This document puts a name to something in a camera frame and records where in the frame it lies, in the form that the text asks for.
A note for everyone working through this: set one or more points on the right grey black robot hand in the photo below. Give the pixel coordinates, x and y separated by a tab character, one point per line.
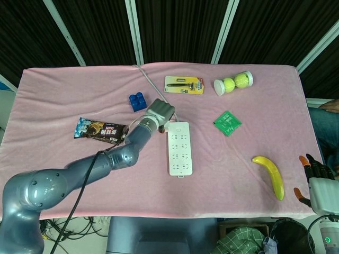
325	194

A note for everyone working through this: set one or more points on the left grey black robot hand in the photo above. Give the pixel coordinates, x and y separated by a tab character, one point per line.
160	111

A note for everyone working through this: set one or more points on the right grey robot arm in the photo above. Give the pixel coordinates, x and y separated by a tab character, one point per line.
329	238

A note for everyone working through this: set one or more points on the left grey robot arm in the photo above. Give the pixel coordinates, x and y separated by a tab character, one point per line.
53	185

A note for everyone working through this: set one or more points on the blue toy brick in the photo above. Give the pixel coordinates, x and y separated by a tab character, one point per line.
138	103

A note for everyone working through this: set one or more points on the razor in yellow blister pack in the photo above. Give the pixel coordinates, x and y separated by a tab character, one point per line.
185	85

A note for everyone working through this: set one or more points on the white power strip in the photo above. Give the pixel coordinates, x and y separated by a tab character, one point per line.
180	156

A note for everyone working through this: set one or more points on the yellow banana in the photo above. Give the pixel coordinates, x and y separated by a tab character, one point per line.
274	174

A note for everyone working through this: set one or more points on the black bin bag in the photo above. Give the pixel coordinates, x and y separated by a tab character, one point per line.
288	238

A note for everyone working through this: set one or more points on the brown chocolate snack packet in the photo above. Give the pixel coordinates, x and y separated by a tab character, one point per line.
100	131

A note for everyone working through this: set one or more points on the clear tennis ball tube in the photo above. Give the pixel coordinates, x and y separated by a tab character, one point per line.
219	88

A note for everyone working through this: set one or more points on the green tea sachet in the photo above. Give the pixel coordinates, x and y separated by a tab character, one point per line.
227	123

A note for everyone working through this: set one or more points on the person in blue jeans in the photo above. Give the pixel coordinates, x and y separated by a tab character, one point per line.
325	124

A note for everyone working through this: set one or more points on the yellow tennis ball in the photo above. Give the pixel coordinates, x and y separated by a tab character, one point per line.
241	80
229	84

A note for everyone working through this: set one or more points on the pink table cloth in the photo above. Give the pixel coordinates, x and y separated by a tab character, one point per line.
225	172

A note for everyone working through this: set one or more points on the green checkered cloth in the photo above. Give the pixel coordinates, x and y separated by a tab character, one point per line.
238	240

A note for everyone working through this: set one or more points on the white frame post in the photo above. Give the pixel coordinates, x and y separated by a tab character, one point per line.
135	31
66	34
6	83
225	31
317	50

